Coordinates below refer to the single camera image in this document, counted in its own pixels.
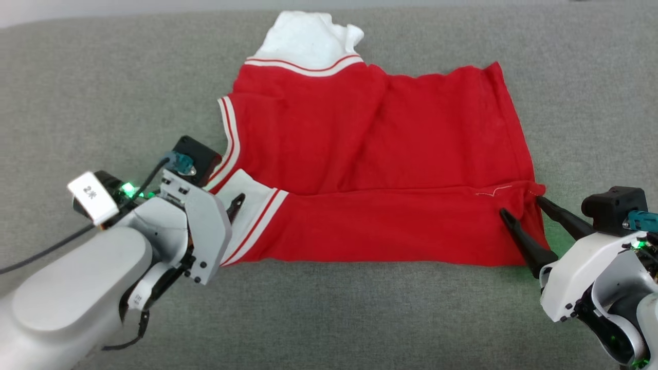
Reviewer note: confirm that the grey fabric sofa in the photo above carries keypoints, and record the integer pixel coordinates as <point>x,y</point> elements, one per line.
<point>103,92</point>

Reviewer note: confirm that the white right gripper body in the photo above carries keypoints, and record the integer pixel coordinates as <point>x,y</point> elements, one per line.
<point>570,277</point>

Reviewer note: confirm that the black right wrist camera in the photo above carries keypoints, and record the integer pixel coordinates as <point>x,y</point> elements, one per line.
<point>611,208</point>

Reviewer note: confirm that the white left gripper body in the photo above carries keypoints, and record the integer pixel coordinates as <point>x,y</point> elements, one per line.
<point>205,231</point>

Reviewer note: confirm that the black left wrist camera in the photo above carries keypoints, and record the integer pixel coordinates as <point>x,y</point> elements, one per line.
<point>203,154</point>

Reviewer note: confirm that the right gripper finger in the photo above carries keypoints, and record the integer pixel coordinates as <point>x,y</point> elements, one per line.
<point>529,246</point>
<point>565,218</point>

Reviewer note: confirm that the red and white basketball jersey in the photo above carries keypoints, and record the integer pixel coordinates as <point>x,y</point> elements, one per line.
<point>385,169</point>

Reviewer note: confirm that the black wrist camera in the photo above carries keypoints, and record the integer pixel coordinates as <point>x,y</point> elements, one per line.
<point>611,208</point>
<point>203,154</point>

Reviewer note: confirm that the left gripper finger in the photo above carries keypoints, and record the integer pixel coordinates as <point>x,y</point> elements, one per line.
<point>235,208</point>

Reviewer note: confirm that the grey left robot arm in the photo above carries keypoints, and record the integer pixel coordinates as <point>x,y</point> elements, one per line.
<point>67,298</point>

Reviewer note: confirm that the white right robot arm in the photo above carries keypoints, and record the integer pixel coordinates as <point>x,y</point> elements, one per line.
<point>627,303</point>

